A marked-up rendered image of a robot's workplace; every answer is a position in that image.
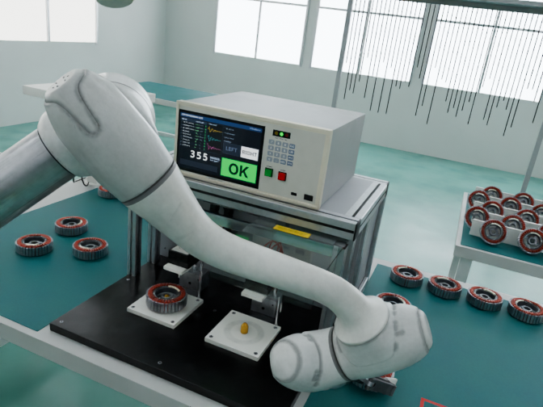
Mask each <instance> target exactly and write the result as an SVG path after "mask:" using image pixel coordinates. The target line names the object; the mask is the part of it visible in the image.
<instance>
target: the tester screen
mask: <svg viewBox="0 0 543 407"><path fill-rule="evenodd" d="M261 136H262V129H261V128H255V127H251V126H246V125H242V124H236V123H231V122H227V121H223V120H216V119H212V118H208V117H203V116H199V115H193V114H188V113H184V112H181V115H180V130H179V160H180V158H183V159H187V160H190V161H194V162H199V163H203V164H206V165H211V166H216V167H217V173H216V172H212V171H209V170H203V169H200V168H196V167H193V166H187V165H184V164H180V163H179V160H178V166H180V167H183V168H187V169H190V170H196V171H199V172H203V173H206V174H212V175H216V176H219V177H222V178H227V179H231V180H234V181H238V182H241V183H247V184H250V185H254V186H256V180H255V183H249V182H246V181H242V180H239V179H236V178H230V177H226V176H223V175H221V159H222V158H223V157H224V158H228V159H232V160H235V161H239V162H245V163H249V164H252V165H256V166H257V172H258V164H259V155H258V161H255V160H251V159H247V158H244V157H237V156H234V155H230V154H226V153H223V144H224V142H226V143H230V144H234V145H241V146H244V147H248V148H252V149H258V150H259V151H260V144H261ZM190 149H192V150H195V151H199V152H203V153H208V162H204V161H201V160H197V159H193V158H190V157H189V154H190Z"/></svg>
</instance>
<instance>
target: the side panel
mask: <svg viewBox="0 0 543 407"><path fill-rule="evenodd" d="M386 196H387V195H386ZM385 200H386V197H385V198H384V199H383V200H382V202H381V204H380V205H379V207H378V208H377V210H376V211H375V212H374V213H373V215H372V216H371V218H370V219H369V221H368V222H367V224H366V225H365V226H364V228H363V232H362V236H361V240H360V248H359V252H358V256H357V260H356V267H355V271H354V275H353V280H352V285H353V286H354V287H356V288H357V289H358V290H359V291H361V292H362V293H363V291H364V289H365V287H366V285H367V283H368V279H369V276H370V271H371V267H372V264H373V256H374V253H375V249H376V244H377V238H378V233H379V230H380V226H381V219H382V215H383V211H384V207H385Z"/></svg>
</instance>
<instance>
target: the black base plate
mask: <svg viewBox="0 0 543 407"><path fill-rule="evenodd" d="M166 260H167V257H165V256H162V255H160V261H158V262H156V263H155V264H153V263H152V262H147V263H146V264H144V265H143V266H141V273H140V274H137V275H136V276H132V274H131V275H126V276H125V277H123V278H122V279H120V280H118V281H117V282H115V283H113V284H112V285H111V286H109V287H107V288H105V289H103V290H102V291H101V292H99V293H97V294H96V295H94V296H92V297H91V298H90V299H88V300H86V301H84V302H83V303H81V304H80V305H78V306H77V307H75V308H73V309H71V310H70V311H68V312H67V313H65V314H64V315H62V316H60V317H58V318H57V319H56V320H54V321H52V322H50V323H49V324H50V330H51V331H53V332H55V333H57V334H60V335H62V336H65V337H67V338H70V339H72V340H74V341H76V342H79V343H81V344H83V345H85V346H88V347H90V348H93V349H95V350H98V351H100V352H102V353H104V354H106V355H109V356H111V357H113V358H115V359H119V360H120V361H123V362H125V363H128V364H130V365H132V366H134V367H137V368H140V369H141V370H143V371H147V372H148V373H151V374H153V375H155V376H158V377H160V378H163V379H164V380H168V381H170V382H171V383H174V384H177V385H179V386H181V387H183V388H186V389H188V390H191V391H193V392H195V393H198V394H200V395H201V396H204V397H207V398H209V399H211V400H213V401H216V402H218V403H221V404H223V405H226V406H228V407H293V406H294V405H295V403H296V401H297V398H298V397H299V396H300V394H301V392H298V391H294V390H292V389H290V388H286V387H285V386H283V385H282V384H280V383H279V382H278V381H277V380H276V379H275V378H274V377H273V375H272V369H271V364H270V352H271V349H272V347H273V346H274V345H275V344H276V343H277V342H278V341H279V340H280V339H281V338H284V337H286V336H289V335H291V334H302V333H303V332H305V331H313V330H318V328H319V323H320V319H321V314H322V308H320V307H318V306H315V305H313V306H312V308H311V310H310V311H309V310H307V309H304V308H300V307H297V306H295V305H292V304H288V303H285V302H283V301H282V309H281V312H280V314H279V320H278V326H279V327H281V329H280V332H279V333H278V334H277V336H276V337H275V339H274V340H273V341H272V343H271V344H270V346H269V347H268V348H267V349H266V350H265V352H264V353H263V355H262V356H261V358H260V359H259V361H258V362H257V361H254V360H253V359H249V358H247V357H244V356H242V355H239V354H236V353H234V352H232V351H229V350H226V349H224V348H221V347H219V346H215V345H213V344H211V343H208V342H205V341H204V338H205V337H206V336H207V335H208V334H209V333H210V332H211V331H212V330H213V329H214V328H215V327H216V326H217V324H218V323H219V322H220V321H221V320H222V319H223V318H224V317H225V316H226V315H227V314H228V313H229V312H230V311H231V310H234V311H237V312H239V313H243V314H246V315H248V316H251V317H254V318H257V319H260V320H262V321H266V322H268V323H271V324H273V325H274V324H275V321H276V317H275V318H274V317H269V316H267V315H264V314H262V313H258V312H256V311H253V310H250V309H251V301H252V299H250V298H247V297H245V296H241V294H242V291H243V290H244V288H241V287H237V286H234V285H232V284H229V283H225V282H222V281H220V280H217V279H213V278H210V277H209V281H208V286H207V287H206V288H205V289H204V290H202V291H201V294H200V298H201V299H202V300H204V302H203V304H202V305H201V306H200V307H199V308H197V309H196V310H195V311H194V312H193V313H191V314H190V315H189V316H188V317H187V318H186V319H185V320H183V321H182V322H181V323H180V324H179V325H178V326H176V327H175V328H174V329H172V328H169V327H167V326H164V325H161V324H158V323H157V322H154V321H151V320H148V319H146V318H144V317H140V316H138V315H136V314H133V313H130V312H127V307H128V306H130V305H131V304H133V303H134V302H136V301H137V300H139V299H140V298H142V297H143V296H144V295H145V294H146V291H147V290H148V289H149V288H150V287H152V286H153V285H155V284H158V283H175V284H178V285H179V274H176V273H174V272H171V271H167V270H164V269H163V267H164V266H165V265H166V264H167V263H168V262H166Z"/></svg>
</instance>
